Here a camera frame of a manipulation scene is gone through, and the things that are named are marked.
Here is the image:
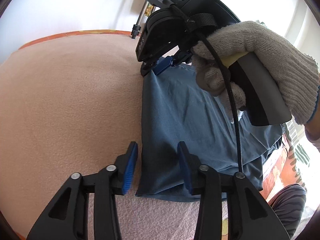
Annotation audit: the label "silver folded tripod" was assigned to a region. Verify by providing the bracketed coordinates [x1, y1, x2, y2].
[131, 0, 157, 39]

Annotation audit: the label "peach bed cover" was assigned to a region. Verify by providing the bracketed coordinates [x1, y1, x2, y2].
[0, 33, 230, 240]

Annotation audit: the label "right hand white glove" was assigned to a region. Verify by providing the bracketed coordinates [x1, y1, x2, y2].
[192, 21, 319, 125]

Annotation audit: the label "orange floral mattress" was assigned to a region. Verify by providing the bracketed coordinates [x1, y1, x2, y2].
[18, 29, 298, 240]

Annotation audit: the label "dark navy pants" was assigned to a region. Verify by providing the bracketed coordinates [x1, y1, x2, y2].
[135, 63, 286, 203]

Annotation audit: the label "black cable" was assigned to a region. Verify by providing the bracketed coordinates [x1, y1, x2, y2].
[170, 3, 245, 174]

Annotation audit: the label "green striped white cushion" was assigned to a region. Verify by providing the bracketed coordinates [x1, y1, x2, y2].
[283, 119, 310, 190]

